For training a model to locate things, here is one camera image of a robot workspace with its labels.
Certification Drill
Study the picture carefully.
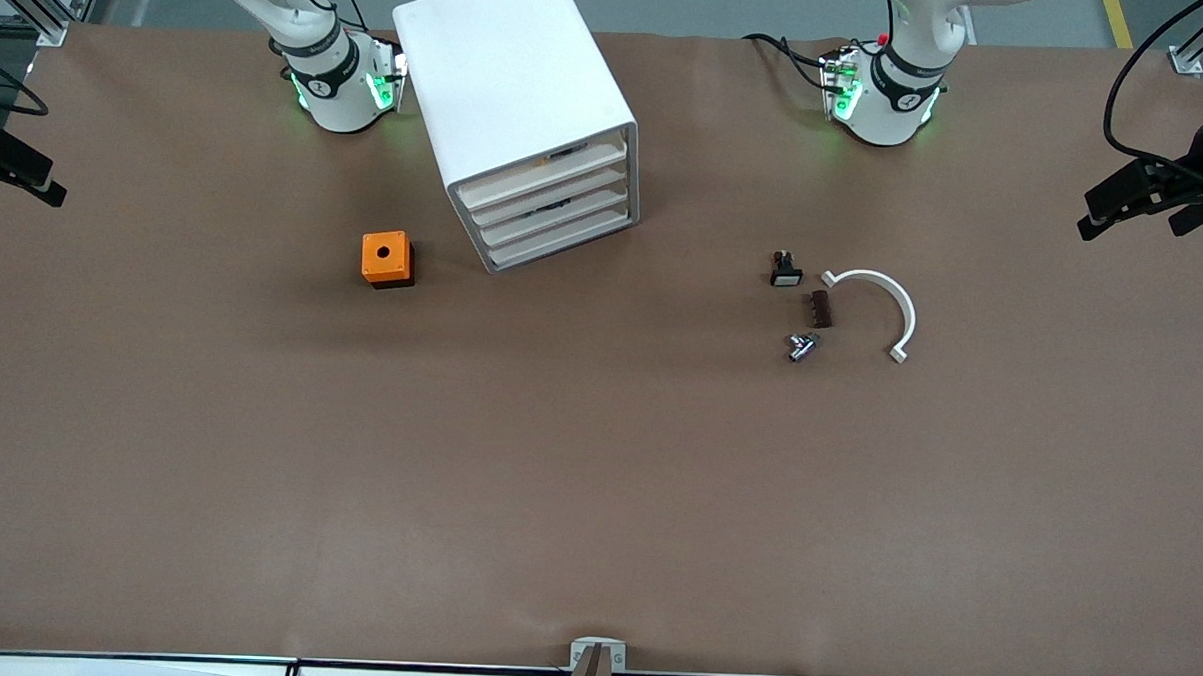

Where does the white drawer cabinet shell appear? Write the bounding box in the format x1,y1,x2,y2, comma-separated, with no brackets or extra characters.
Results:
383,0,647,280

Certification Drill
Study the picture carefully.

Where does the white cabinet drawer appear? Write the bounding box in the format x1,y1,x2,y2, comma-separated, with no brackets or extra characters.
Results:
467,159,631,240
476,186,632,263
486,210,634,276

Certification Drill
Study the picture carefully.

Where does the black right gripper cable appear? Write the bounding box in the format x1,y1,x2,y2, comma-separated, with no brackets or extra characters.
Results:
0,50,52,118

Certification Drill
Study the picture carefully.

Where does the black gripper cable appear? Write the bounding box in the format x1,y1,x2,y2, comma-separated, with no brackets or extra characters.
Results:
1101,0,1203,168
0,50,52,118

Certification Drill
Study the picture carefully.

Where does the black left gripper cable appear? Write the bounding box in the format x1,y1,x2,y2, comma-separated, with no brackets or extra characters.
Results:
1101,0,1203,168

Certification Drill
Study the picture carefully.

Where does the white semicircular bracket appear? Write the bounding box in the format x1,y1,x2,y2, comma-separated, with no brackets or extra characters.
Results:
818,268,919,365

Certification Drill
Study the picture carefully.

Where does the orange button enclosure box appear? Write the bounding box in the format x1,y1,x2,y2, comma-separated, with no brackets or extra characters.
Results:
360,230,417,290

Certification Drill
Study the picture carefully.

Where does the black left arm base cable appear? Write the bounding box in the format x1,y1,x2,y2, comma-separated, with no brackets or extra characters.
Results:
740,33,835,92

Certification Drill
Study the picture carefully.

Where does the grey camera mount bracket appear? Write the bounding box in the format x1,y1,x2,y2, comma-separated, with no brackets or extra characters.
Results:
569,636,628,676

